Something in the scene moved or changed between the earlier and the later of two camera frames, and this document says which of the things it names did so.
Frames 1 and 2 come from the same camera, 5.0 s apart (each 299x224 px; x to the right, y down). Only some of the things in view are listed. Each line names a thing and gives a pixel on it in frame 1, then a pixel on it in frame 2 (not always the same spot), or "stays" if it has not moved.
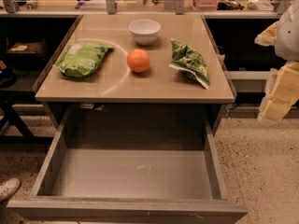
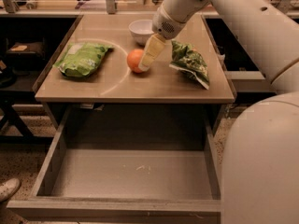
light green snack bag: x=81 y=59 stays
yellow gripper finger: x=282 y=91 -> x=164 y=28
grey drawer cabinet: x=135 y=61 stays
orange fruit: x=138 y=61 stays
